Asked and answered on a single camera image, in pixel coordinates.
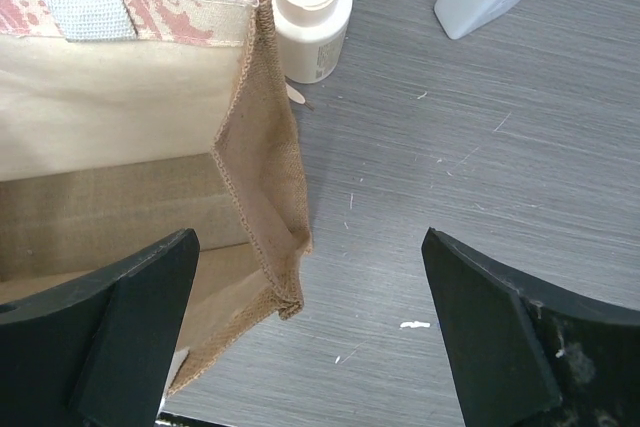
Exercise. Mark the brown burlap canvas bag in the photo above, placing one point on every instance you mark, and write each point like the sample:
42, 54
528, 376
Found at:
123, 121

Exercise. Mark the cream bottle with cap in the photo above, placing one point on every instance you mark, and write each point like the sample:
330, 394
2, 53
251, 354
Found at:
310, 36

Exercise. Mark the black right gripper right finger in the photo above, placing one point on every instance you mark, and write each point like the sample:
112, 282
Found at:
525, 352

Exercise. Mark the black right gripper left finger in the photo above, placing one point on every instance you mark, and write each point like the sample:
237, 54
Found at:
96, 350

